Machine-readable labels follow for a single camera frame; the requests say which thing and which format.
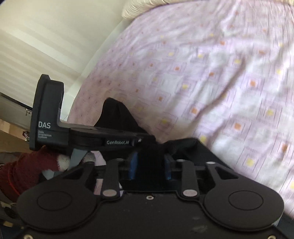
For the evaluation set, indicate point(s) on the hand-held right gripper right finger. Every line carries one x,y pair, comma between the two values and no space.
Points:
167,169

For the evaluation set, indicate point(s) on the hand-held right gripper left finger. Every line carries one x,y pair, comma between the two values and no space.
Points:
133,166

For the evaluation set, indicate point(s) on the black pants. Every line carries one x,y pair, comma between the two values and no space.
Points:
119,117

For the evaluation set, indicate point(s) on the person's left forearm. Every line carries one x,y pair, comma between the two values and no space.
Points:
25,167

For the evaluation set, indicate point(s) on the purple patterned bed sheet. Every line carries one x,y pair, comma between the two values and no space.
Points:
195,69

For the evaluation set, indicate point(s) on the cream duvet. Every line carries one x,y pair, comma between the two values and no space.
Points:
142,5

